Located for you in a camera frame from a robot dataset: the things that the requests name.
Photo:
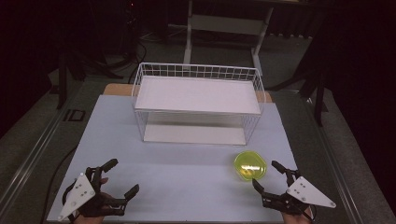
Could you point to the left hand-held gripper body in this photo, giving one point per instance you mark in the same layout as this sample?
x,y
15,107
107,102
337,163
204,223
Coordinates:
x,y
77,193

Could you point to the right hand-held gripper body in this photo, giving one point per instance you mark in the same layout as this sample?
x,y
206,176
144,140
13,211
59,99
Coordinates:
x,y
306,193

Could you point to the black stand legs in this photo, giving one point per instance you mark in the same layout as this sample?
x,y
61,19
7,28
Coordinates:
x,y
318,102
62,81

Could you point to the person's right hand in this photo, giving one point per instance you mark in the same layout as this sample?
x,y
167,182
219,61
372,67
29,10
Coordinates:
x,y
295,218

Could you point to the black rectangular floor frame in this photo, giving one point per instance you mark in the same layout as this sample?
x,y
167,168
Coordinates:
x,y
74,115

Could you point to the pale grey table mat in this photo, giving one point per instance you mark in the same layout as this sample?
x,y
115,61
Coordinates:
x,y
171,174

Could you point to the metal floor rail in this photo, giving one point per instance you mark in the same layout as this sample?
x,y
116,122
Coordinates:
x,y
334,161
28,161

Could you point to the yellow-green translucent bowl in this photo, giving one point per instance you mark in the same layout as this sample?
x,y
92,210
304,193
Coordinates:
x,y
249,165

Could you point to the person's left hand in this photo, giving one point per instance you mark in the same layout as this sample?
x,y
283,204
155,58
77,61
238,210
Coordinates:
x,y
104,196

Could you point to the white metal stand frame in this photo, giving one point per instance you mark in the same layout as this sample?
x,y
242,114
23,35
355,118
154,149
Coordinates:
x,y
227,25

